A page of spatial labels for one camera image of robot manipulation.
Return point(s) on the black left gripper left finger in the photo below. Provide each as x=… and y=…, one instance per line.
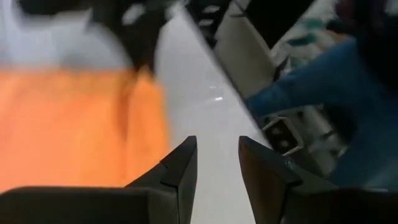
x=182, y=177

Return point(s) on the person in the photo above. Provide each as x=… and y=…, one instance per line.
x=326, y=84

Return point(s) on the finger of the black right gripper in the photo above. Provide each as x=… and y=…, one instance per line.
x=141, y=53

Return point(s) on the white table side panel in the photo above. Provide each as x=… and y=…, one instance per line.
x=245, y=59

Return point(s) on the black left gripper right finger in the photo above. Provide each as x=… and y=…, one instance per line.
x=264, y=180

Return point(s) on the aluminium table frame beam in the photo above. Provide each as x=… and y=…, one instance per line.
x=282, y=137

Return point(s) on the orange towel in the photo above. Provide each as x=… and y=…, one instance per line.
x=74, y=130

